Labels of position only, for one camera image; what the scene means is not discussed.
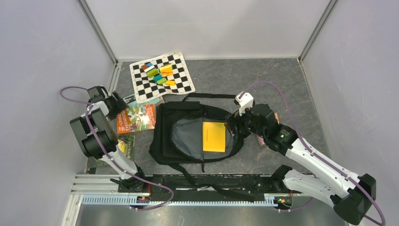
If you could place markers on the green toy brick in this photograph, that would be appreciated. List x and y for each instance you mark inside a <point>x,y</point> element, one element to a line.
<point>152,73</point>

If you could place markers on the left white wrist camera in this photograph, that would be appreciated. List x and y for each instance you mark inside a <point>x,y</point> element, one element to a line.
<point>97,93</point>

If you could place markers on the orange treehouse story book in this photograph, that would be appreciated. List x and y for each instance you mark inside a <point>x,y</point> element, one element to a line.
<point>136,118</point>

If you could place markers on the yellow small toy brick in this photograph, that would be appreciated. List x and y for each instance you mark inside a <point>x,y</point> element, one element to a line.
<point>170,83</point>

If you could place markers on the yellow book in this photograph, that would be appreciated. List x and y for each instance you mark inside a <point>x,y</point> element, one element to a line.
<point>213,137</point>

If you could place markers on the black student backpack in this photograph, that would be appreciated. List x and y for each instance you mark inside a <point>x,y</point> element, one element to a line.
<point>177,137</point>

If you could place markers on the teal toy brick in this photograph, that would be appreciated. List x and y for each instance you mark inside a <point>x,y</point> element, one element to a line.
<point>157,77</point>

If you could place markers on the light green flat brick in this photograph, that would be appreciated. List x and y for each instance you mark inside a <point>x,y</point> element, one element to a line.
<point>161,81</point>

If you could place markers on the orange toy brick stack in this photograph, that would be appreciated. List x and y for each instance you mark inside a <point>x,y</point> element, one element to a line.
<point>166,70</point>

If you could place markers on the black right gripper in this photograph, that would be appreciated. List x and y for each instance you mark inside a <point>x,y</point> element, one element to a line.
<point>233,120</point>

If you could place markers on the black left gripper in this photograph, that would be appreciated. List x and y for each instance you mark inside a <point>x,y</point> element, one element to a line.
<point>120,105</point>

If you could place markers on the black and white chess mat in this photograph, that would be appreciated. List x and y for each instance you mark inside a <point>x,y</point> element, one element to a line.
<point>146,89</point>

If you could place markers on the dark green forest book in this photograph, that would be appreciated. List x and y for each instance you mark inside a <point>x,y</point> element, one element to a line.
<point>126,145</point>

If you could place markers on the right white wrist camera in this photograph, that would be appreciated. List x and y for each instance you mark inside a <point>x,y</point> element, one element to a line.
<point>244,101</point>

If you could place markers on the pink water bottle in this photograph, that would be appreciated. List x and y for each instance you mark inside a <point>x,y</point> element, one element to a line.
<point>260,141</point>

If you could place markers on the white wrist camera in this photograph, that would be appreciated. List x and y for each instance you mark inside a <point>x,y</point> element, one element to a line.
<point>97,93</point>
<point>244,101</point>

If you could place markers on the teal paperback book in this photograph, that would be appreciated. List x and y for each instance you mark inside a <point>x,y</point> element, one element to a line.
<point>131,101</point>

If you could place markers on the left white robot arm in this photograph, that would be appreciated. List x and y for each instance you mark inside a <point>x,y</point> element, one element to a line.
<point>97,139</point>

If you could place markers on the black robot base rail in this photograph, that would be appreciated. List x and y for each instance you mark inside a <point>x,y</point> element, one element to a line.
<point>209,188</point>

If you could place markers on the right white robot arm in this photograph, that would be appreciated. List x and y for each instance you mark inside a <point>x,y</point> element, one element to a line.
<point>349,194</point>

